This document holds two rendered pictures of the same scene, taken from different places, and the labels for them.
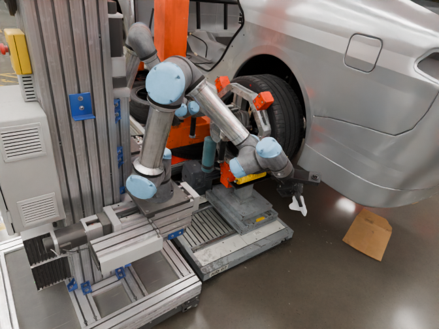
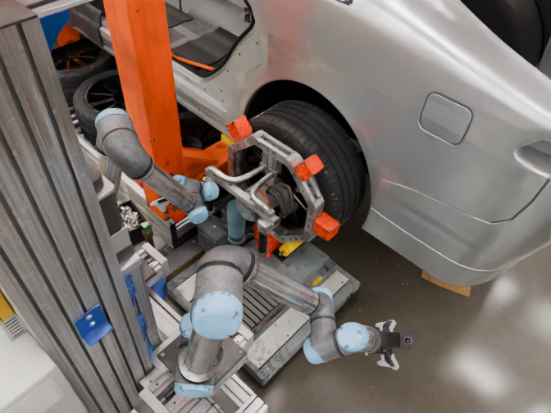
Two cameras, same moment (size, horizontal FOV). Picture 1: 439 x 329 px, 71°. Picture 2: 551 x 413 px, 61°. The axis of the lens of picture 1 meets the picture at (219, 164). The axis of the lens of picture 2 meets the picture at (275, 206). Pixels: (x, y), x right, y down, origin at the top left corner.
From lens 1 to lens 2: 0.79 m
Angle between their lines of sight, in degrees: 18
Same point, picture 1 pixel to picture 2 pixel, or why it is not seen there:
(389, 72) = (482, 151)
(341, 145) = (422, 220)
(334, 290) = (420, 352)
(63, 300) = not seen: outside the picture
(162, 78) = (216, 319)
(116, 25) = (109, 202)
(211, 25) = not seen: outside the picture
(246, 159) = (326, 350)
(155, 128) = (207, 347)
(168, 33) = (146, 80)
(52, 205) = not seen: outside the picture
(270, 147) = (357, 343)
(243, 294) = (315, 388)
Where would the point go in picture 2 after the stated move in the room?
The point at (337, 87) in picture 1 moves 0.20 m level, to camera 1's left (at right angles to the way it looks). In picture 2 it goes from (412, 152) to (359, 155)
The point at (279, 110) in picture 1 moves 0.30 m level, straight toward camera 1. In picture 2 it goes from (333, 174) to (336, 229)
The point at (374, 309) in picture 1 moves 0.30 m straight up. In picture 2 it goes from (467, 366) to (489, 340)
